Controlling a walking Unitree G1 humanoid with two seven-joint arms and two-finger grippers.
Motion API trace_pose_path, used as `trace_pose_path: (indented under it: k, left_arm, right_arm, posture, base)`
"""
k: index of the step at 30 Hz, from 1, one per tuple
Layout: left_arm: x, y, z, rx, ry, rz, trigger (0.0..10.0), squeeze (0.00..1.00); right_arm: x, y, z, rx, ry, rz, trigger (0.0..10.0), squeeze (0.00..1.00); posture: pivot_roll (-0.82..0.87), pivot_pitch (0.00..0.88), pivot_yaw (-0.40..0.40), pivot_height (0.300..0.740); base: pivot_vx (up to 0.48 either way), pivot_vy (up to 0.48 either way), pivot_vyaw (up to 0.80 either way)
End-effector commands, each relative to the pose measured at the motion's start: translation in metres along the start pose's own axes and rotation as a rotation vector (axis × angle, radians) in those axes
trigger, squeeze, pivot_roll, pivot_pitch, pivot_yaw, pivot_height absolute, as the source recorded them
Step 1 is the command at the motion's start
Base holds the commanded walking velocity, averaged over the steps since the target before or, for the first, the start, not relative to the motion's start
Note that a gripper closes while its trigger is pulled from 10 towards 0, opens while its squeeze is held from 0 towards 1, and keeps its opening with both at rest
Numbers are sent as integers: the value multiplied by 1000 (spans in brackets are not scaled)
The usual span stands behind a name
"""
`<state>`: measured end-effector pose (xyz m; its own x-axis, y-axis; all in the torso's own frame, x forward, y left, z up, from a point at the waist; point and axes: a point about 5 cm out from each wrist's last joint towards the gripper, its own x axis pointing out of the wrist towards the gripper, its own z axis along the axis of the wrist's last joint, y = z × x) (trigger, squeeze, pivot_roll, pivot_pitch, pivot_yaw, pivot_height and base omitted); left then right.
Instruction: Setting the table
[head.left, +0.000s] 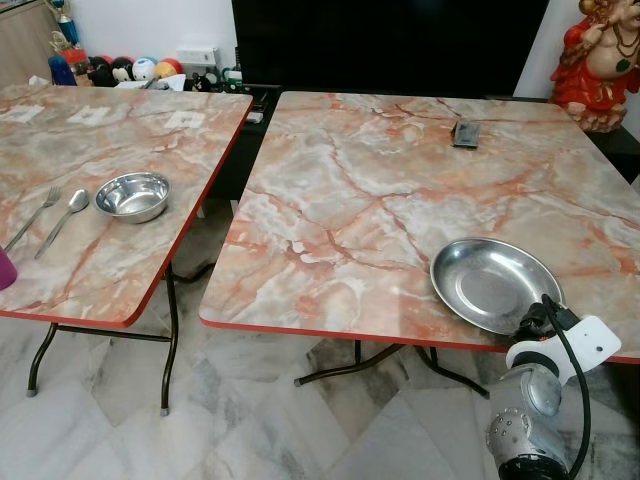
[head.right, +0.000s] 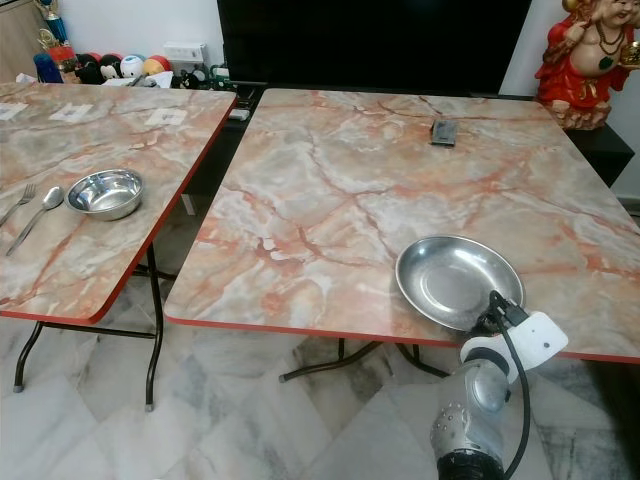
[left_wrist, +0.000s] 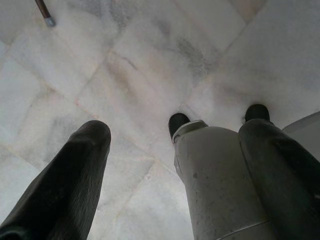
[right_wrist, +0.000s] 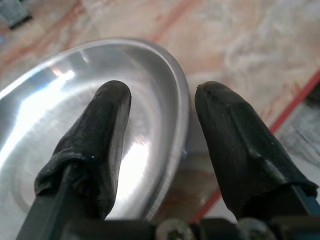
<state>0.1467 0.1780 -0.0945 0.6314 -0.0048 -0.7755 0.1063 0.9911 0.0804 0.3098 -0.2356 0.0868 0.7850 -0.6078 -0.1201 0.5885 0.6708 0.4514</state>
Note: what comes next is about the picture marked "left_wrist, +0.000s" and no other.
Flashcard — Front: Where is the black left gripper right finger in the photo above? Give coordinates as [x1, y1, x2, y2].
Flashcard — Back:
[238, 118, 320, 240]

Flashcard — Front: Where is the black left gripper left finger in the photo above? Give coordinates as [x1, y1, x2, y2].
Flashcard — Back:
[0, 119, 112, 240]

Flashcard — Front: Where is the black robot right foot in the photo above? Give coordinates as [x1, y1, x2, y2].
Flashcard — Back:
[244, 103, 271, 123]

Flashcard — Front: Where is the black robot foot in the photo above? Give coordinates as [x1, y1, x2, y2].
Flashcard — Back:
[168, 112, 192, 145]
[244, 103, 271, 123]

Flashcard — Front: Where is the black robot left foot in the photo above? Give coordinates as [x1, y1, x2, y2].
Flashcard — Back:
[168, 112, 192, 145]

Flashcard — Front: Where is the brown furniture leg grey cap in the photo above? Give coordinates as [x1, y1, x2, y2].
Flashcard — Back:
[34, 0, 57, 27]

